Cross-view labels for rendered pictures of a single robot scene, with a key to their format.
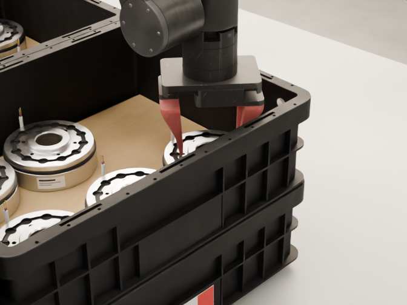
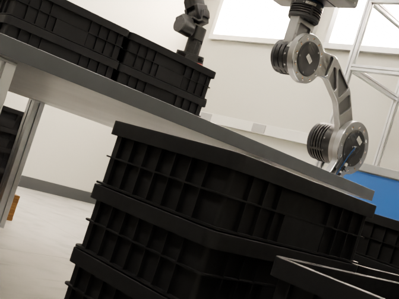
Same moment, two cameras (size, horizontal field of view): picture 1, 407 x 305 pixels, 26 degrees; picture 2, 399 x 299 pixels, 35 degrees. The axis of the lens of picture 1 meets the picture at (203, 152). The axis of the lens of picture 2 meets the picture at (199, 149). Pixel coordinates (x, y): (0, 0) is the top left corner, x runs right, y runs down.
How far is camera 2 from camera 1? 170 cm
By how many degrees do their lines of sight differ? 35
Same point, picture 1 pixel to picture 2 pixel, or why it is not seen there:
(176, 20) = (188, 24)
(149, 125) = not seen: hidden behind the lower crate
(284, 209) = (198, 102)
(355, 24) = not seen: hidden behind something
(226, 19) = (199, 37)
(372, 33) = not seen: hidden behind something
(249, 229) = (186, 96)
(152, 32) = (181, 24)
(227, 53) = (197, 47)
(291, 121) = (208, 72)
